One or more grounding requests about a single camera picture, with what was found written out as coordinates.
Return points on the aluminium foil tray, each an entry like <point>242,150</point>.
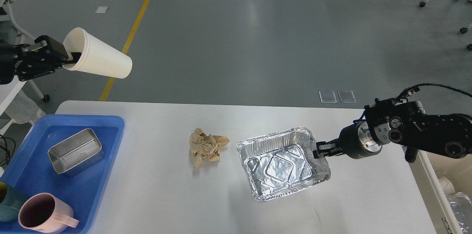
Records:
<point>282,163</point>

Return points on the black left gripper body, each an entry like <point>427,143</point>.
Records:
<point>7,63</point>

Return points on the blue plastic tray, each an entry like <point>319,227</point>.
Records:
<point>31,172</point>

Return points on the stainless steel square dish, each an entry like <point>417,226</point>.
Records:
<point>76,153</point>

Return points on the brown paper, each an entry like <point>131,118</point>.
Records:
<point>206,147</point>

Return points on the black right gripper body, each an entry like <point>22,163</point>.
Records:
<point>356,141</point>

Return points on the white paper scrap on floor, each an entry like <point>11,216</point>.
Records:
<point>101,9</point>

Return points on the pink ribbed mug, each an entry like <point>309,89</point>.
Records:
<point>46,213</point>

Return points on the white paper cup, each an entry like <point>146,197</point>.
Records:
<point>96,57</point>

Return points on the clear floor plate right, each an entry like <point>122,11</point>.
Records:
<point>347,96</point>

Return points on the white waste bin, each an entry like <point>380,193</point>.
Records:
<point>446,187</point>

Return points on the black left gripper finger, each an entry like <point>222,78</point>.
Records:
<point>45,48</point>
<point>33,65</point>

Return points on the black caster wheel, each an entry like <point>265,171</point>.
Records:
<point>464,30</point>

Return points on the teal mug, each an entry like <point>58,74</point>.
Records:
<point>11,201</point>

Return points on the clear floor plate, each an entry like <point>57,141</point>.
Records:
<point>327,96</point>
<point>347,96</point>

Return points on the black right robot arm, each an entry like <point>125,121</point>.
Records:
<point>400,121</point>

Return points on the clear floor plate left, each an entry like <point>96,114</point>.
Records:
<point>327,96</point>

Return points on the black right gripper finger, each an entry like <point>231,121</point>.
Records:
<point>327,152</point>
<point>328,146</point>

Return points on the white side table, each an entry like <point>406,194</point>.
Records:
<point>9,92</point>

